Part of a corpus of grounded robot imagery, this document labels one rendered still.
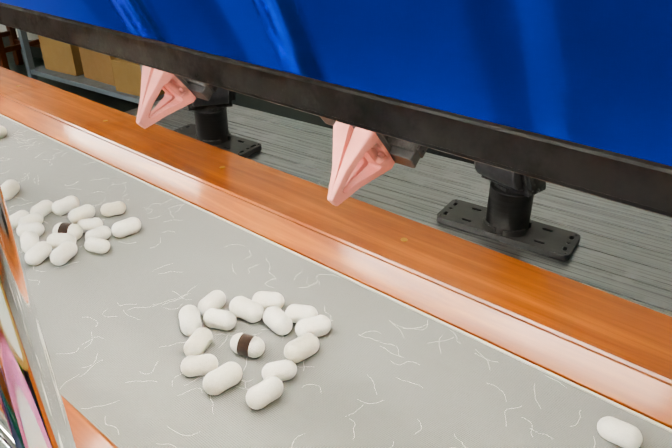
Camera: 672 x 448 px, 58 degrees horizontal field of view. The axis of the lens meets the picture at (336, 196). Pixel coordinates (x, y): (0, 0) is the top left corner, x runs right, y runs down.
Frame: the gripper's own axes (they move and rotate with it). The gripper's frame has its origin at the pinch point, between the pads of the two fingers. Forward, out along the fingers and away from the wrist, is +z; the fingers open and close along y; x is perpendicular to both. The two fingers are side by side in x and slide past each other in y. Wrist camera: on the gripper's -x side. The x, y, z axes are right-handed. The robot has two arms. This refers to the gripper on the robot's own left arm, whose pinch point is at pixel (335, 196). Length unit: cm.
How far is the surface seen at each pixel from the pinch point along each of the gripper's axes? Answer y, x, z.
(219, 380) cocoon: 2.1, -4.6, 20.0
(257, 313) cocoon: -2.1, 1.1, 13.7
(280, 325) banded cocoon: 1.0, 1.1, 13.6
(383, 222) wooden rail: -1.9, 14.1, -2.8
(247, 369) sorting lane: 1.5, -0.9, 18.5
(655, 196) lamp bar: 31.0, -29.4, 4.4
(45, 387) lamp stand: 11.5, -28.5, 20.6
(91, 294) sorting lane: -19.6, -2.8, 20.6
